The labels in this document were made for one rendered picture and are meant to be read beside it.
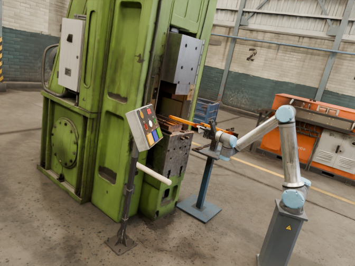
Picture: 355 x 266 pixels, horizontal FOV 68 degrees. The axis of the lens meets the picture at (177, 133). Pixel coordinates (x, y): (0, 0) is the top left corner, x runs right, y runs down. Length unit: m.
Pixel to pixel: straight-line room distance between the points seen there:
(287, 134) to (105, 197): 1.74
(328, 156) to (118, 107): 4.23
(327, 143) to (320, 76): 4.31
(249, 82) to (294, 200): 8.13
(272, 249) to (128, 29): 2.17
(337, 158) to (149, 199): 3.88
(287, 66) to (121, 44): 7.79
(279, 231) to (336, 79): 7.60
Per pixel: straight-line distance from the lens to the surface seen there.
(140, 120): 1.79
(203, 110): 6.06
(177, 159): 2.56
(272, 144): 5.71
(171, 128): 2.41
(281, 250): 2.48
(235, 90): 10.13
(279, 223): 2.35
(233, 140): 2.15
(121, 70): 2.41
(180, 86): 2.35
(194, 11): 2.61
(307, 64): 9.63
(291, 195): 2.07
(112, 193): 2.61
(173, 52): 2.29
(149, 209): 2.72
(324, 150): 5.61
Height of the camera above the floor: 1.59
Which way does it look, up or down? 16 degrees down
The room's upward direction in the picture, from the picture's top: 11 degrees clockwise
